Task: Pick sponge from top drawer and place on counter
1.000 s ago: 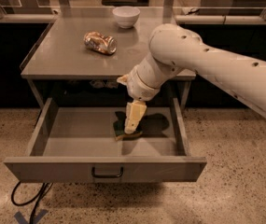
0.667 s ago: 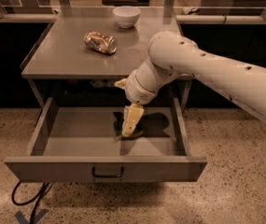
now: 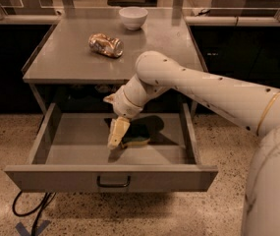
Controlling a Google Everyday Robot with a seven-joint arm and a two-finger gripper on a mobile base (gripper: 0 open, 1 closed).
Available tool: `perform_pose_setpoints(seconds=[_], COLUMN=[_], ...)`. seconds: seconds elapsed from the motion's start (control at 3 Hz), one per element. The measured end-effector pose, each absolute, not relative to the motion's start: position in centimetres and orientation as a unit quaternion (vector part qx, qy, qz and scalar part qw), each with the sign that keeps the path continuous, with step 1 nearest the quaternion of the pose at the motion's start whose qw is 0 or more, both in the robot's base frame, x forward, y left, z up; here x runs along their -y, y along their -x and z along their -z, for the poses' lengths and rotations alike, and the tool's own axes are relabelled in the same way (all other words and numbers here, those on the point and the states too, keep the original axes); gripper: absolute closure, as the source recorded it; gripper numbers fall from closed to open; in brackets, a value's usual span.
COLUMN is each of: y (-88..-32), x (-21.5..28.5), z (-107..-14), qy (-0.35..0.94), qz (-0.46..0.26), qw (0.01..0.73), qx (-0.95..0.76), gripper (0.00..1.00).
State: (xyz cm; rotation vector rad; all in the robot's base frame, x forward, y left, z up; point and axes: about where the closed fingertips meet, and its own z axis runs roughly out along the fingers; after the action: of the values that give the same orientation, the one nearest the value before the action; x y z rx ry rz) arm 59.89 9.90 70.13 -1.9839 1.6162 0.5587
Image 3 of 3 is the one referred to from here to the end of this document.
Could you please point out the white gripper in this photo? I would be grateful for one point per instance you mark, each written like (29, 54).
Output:
(124, 104)

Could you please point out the green and yellow sponge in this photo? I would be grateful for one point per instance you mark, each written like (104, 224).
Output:
(137, 135)

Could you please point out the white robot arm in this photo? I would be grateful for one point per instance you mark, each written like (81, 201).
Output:
(247, 105)

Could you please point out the grey open drawer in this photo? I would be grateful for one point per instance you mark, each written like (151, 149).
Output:
(70, 152)

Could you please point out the grey counter cabinet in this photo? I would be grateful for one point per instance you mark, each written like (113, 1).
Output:
(65, 57)

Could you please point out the crushed metal can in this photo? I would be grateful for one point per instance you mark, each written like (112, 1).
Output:
(106, 45)

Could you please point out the white bowl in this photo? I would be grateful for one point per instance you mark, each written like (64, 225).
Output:
(133, 18)

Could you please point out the black drawer handle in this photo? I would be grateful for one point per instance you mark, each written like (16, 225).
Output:
(110, 182)

